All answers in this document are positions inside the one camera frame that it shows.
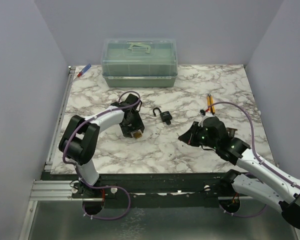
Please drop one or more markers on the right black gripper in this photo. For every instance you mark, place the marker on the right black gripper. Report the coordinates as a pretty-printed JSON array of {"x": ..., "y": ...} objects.
[{"x": 189, "y": 137}]

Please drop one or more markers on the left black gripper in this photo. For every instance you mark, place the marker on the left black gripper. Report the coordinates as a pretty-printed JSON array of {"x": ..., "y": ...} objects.
[{"x": 138, "y": 125}]

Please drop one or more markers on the small brass padlock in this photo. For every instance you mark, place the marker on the small brass padlock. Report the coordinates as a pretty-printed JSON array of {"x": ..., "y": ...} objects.
[{"x": 137, "y": 135}]

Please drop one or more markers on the black padlock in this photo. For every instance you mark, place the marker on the black padlock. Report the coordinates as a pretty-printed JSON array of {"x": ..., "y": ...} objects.
[{"x": 165, "y": 116}]

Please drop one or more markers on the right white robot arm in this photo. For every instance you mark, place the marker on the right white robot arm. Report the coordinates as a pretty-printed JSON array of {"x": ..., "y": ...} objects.
[{"x": 270, "y": 185}]

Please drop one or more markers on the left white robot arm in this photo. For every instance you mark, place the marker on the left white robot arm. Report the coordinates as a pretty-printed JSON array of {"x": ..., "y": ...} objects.
[{"x": 79, "y": 141}]

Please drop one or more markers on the yellow utility knife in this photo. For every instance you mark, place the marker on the yellow utility knife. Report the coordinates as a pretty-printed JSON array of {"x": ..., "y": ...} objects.
[{"x": 210, "y": 101}]

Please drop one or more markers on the green transparent toolbox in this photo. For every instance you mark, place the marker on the green transparent toolbox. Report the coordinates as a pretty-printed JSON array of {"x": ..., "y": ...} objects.
[{"x": 139, "y": 63}]

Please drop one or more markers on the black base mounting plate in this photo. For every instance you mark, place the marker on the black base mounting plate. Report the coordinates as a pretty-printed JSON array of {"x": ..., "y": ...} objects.
[{"x": 157, "y": 190}]

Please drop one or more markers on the blue red screwdriver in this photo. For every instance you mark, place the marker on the blue red screwdriver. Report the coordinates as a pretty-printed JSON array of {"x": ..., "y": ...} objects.
[{"x": 84, "y": 70}]

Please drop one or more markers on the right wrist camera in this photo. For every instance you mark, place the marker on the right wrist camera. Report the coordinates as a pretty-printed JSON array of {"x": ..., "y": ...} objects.
[{"x": 205, "y": 113}]

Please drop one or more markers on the aluminium rail left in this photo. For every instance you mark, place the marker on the aluminium rail left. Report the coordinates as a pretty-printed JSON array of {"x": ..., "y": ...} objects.
[{"x": 54, "y": 187}]

